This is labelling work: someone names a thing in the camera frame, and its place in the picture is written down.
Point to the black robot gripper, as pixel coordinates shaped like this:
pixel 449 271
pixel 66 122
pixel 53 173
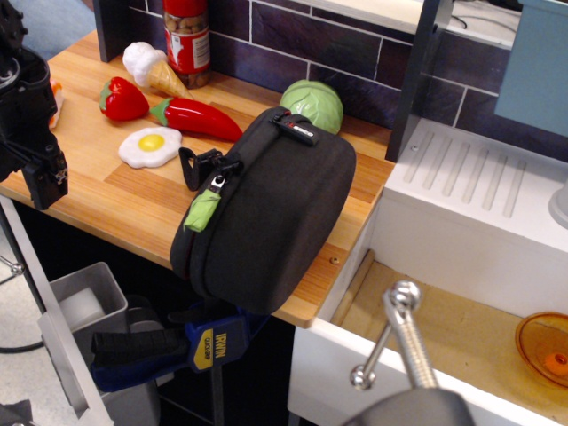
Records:
pixel 27 106

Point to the green taped zipper pull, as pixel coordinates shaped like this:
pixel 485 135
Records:
pixel 204 206

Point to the black zipper case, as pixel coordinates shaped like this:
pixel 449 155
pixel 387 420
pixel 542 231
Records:
pixel 286 183

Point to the orange white toy piece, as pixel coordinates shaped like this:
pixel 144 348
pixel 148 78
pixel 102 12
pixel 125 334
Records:
pixel 58 94

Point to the toy fried egg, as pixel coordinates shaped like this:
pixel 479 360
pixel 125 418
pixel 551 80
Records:
pixel 150 147

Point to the red toy strawberry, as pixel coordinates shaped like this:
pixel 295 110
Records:
pixel 120 100

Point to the grey metal bin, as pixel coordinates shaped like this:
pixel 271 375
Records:
pixel 77 306

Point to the red toy chili pepper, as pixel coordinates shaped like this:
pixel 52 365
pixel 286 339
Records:
pixel 197 117

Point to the toy ice cream cone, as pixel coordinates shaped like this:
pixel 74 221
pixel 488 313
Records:
pixel 150 68

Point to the peanut jar red label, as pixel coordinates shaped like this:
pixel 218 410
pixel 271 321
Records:
pixel 186 26

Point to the blue Irwin bar clamp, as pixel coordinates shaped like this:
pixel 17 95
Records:
pixel 207 336

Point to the green toy cabbage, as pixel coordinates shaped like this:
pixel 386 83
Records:
pixel 316 101

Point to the white toy sink unit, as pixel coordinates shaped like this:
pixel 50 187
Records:
pixel 467 219

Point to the orange plastic bowl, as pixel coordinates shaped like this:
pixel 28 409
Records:
pixel 541 341

